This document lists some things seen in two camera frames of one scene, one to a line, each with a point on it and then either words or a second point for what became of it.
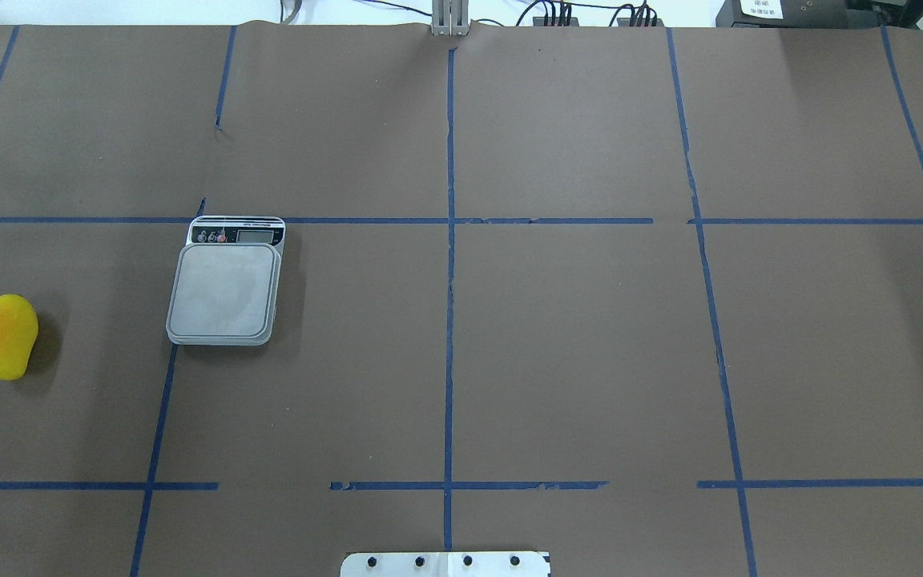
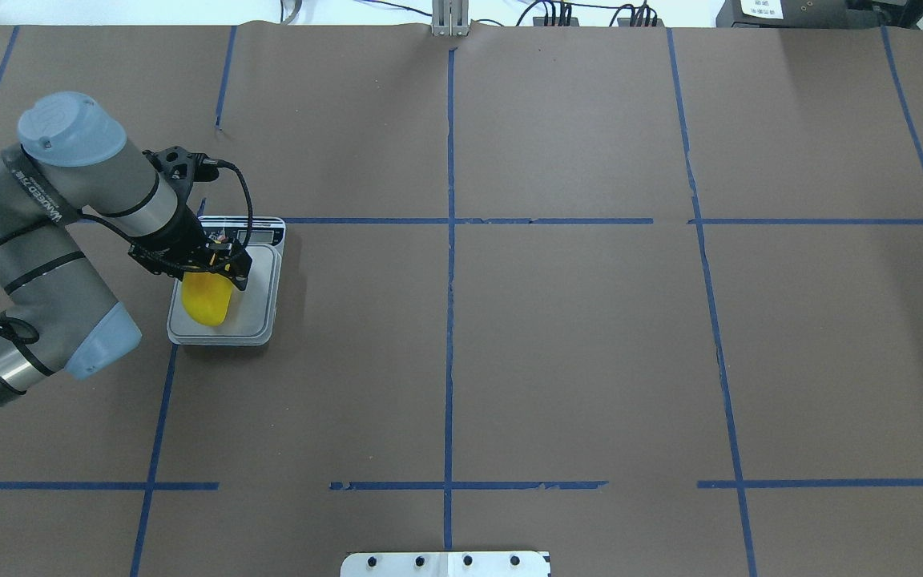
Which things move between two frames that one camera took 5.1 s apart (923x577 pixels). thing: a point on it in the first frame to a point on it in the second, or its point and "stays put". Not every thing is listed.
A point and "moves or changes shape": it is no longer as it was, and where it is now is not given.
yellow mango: (8, 328) moves or changes shape
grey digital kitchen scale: (223, 287) stays put
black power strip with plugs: (554, 21) stays put
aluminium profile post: (450, 18) stays put
